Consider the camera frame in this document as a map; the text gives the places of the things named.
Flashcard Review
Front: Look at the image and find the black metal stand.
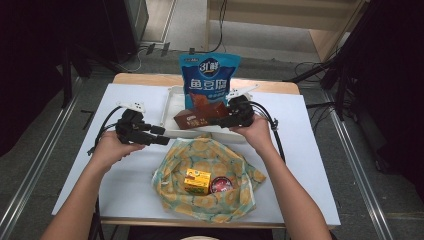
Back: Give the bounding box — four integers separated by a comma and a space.
61, 43, 93, 109

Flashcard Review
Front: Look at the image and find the person's dark clothing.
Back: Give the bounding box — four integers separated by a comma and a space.
126, 226, 274, 240

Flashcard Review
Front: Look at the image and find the white floor cable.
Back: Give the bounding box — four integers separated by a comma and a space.
113, 46, 149, 74

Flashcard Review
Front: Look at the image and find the blue snack pouch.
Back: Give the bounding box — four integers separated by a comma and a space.
178, 52, 242, 111

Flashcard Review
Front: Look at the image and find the black tripod stand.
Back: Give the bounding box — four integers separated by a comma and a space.
283, 56, 355, 121

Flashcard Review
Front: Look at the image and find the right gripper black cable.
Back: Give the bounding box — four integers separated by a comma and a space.
249, 100, 288, 164

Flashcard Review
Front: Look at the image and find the yellow drink carton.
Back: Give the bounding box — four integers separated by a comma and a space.
183, 168, 212, 196

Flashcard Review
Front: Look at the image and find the white plastic tray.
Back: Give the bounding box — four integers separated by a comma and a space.
159, 85, 254, 144

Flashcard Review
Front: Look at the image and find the yellow patterned cloth bag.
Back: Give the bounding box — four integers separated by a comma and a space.
151, 133, 268, 224

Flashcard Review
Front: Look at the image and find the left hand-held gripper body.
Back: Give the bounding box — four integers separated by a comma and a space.
115, 100, 153, 145

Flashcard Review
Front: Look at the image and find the person's right hand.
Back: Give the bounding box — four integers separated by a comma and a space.
229, 114, 273, 157

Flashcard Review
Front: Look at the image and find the person's left hand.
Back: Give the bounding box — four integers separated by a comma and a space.
91, 130, 148, 172

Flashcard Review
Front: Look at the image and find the black cabinet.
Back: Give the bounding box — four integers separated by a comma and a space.
99, 0, 150, 63

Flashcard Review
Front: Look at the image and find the wooden shelf unit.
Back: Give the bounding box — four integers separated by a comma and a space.
204, 0, 368, 63

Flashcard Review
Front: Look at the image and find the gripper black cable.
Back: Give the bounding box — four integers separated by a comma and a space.
87, 105, 123, 156
249, 100, 288, 164

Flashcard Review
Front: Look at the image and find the brown box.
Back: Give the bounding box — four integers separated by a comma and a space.
173, 101, 232, 130

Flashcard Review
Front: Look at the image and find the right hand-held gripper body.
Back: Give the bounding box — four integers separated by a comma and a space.
226, 84, 260, 128

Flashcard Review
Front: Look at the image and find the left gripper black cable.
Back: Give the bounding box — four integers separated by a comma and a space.
87, 105, 123, 156

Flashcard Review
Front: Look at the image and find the white table mat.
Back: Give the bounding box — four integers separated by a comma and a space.
51, 83, 341, 226

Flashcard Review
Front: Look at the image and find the black floor cable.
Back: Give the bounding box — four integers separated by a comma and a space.
194, 0, 229, 55

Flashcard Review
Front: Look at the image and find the metal floor rail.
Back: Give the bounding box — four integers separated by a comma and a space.
0, 76, 83, 240
321, 89, 396, 240

